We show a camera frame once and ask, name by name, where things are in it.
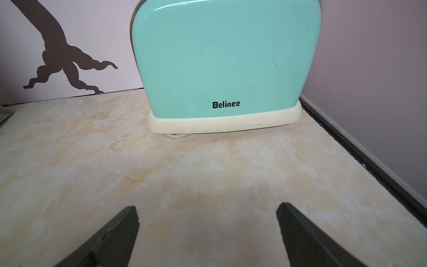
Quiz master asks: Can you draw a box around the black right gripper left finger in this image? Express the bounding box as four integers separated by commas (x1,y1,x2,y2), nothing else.
56,206,140,267

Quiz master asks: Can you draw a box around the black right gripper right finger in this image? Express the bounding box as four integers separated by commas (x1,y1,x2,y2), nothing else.
276,202,365,267

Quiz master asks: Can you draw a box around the mint green toaster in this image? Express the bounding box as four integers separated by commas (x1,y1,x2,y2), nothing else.
130,0,322,135

